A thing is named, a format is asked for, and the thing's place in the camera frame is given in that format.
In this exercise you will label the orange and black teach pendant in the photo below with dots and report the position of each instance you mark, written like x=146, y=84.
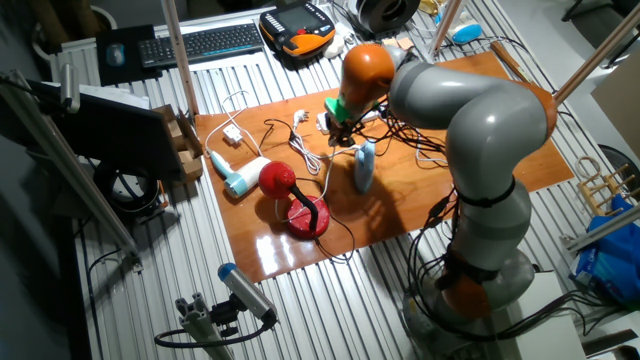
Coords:
x=300, y=25

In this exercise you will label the beige frame post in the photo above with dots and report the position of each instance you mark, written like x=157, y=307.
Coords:
x=445, y=25
x=180, y=60
x=600, y=50

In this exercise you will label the light blue clothes iron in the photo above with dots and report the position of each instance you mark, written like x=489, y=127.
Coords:
x=365, y=170

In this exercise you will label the glossy wooden board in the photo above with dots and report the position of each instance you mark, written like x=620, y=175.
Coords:
x=390, y=210

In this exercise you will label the short aluminium profile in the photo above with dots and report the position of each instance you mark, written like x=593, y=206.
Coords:
x=200, y=325

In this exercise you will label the white box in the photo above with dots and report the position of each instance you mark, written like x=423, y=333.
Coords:
x=550, y=325

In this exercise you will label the blue and white device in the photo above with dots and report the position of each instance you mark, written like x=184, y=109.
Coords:
x=465, y=31

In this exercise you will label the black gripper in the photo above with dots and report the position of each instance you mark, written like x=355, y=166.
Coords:
x=342, y=126

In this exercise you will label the black computer keyboard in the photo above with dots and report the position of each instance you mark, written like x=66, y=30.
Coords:
x=200, y=44

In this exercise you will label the white rounded plastic device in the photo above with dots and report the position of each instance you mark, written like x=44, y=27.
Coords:
x=334, y=47

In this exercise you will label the red desk lamp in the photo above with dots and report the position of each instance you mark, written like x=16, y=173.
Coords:
x=275, y=180

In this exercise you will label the grey computer mouse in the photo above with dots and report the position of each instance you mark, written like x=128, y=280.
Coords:
x=115, y=54

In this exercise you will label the silver camera with blue cap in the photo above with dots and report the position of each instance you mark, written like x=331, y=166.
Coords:
x=245, y=290

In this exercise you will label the grey depth camera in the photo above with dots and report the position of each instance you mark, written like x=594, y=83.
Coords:
x=70, y=90

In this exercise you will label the blue plastic bag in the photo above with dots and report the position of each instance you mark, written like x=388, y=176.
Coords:
x=615, y=260

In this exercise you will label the black mouse pad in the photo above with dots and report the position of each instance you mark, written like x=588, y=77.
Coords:
x=130, y=70

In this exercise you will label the white and blue hair dryer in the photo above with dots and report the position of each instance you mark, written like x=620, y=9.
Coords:
x=247, y=177

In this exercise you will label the wooden peg rack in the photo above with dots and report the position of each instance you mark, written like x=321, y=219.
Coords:
x=600, y=192

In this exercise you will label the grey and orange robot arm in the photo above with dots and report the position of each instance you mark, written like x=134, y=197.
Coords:
x=485, y=130

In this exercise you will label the white power strip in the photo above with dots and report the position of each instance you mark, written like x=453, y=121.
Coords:
x=322, y=122

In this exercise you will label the black flat monitor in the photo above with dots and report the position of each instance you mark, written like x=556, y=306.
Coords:
x=115, y=135

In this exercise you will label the yellow crumpled object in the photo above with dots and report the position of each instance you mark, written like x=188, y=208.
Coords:
x=431, y=6

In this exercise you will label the black filament spool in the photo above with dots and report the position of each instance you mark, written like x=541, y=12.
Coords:
x=385, y=15

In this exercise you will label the long aluminium frame bar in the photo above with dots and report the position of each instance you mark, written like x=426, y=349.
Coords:
x=75, y=185

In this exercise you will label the brown wooden stick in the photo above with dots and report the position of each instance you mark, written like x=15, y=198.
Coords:
x=512, y=65

